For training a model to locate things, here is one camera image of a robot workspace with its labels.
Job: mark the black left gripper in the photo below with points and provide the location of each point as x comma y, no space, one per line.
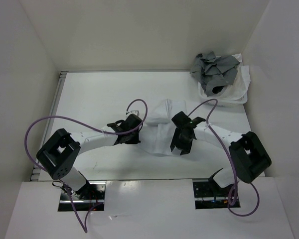
134,141

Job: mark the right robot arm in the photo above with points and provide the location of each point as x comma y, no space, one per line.
248,156

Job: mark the grey skirt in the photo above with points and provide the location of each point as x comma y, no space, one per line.
214,73

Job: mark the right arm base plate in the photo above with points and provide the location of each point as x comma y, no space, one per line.
209,195

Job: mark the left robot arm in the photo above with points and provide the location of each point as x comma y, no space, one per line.
58,154

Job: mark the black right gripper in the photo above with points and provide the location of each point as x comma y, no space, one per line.
186,148

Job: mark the white skirt in pile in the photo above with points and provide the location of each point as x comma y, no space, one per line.
236,94

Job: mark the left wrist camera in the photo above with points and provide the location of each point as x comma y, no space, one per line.
133,112

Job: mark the white skirt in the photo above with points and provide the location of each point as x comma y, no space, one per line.
236,94
158,130

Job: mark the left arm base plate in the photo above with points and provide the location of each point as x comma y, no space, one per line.
94,197

